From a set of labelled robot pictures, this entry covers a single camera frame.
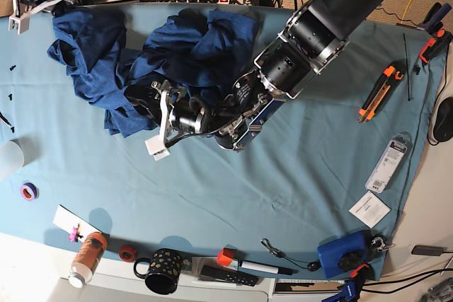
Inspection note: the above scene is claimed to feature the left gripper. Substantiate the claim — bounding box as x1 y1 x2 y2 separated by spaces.
124 81 216 146

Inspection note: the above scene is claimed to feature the black marker pen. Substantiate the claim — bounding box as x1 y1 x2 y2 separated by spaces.
238 260 296 276

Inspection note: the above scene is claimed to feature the orange black clamp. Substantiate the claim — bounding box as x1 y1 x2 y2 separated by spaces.
419 29 452 66

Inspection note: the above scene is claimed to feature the teal table cloth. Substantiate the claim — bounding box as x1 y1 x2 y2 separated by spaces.
1 13 445 263

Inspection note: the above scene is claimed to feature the orange black utility knife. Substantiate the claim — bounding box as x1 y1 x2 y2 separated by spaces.
357 59 407 123

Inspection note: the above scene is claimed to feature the blue black clamp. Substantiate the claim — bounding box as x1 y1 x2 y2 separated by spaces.
417 2 452 34

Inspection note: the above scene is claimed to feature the black yellow-dotted mug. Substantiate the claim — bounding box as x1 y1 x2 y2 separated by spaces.
133 248 183 295

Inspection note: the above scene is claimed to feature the clear plastic blister pack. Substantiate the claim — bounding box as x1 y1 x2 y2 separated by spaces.
365 132 411 194

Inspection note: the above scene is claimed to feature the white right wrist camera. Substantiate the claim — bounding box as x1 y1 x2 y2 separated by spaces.
8 14 30 35

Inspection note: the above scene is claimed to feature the orange bottle white cap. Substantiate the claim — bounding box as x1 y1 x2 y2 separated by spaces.
68 232 108 289

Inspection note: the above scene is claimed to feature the black computer mouse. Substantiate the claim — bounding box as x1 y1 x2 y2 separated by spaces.
432 97 453 142

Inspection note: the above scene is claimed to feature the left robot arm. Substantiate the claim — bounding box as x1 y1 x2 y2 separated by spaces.
127 0 383 160

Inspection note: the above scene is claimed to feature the purple tape roll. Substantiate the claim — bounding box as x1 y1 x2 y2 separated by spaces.
21 182 38 201

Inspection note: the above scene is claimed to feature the blue clamp bottom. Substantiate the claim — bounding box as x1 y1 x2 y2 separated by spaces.
322 264 374 302

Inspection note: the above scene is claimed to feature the black lanyard with clip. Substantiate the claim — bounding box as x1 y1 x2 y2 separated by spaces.
260 238 321 274

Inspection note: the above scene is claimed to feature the black dotted remote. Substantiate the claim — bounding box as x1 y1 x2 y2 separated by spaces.
200 265 259 286

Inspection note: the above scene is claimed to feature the pink clip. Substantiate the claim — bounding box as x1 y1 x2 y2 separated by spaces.
68 225 84 243

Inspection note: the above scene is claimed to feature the white paper leaflet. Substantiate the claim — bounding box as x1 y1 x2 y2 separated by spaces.
349 191 391 228

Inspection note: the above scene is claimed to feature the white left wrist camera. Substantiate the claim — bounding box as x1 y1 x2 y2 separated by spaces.
144 135 170 161

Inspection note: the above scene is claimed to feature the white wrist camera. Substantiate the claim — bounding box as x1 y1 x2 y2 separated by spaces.
8 14 30 35
144 135 170 161

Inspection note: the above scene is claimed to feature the blue t-shirt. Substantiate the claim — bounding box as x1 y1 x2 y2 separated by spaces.
47 8 259 137

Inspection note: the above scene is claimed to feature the blue box with knob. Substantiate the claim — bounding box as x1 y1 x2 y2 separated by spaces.
317 230 374 279

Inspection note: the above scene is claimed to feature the translucent plastic cup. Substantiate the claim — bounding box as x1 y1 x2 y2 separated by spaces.
0 140 25 181

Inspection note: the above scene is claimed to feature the orange tape roll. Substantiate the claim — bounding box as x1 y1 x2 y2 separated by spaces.
118 245 137 262

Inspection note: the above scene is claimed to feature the black adapter right edge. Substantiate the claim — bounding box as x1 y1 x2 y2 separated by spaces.
411 245 445 257

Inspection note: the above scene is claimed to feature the orange cube block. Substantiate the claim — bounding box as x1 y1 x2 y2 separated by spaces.
217 248 234 267

